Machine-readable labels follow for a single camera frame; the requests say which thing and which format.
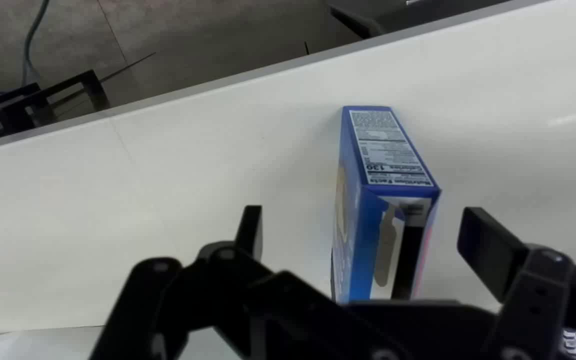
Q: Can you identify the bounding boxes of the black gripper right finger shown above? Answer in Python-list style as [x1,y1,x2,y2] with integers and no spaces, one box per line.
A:
[456,207,576,360]

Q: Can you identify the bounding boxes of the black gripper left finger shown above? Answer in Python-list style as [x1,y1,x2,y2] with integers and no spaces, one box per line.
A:
[90,204,395,360]

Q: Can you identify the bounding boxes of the blue cardboard snack box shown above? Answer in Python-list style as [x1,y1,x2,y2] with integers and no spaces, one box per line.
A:
[329,105,444,306]

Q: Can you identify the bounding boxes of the black metal floor stand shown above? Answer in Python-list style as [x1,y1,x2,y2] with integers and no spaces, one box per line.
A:
[0,51,159,139]

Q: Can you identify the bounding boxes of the grey floor cable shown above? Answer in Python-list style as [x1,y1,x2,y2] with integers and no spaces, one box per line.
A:
[21,0,52,88]

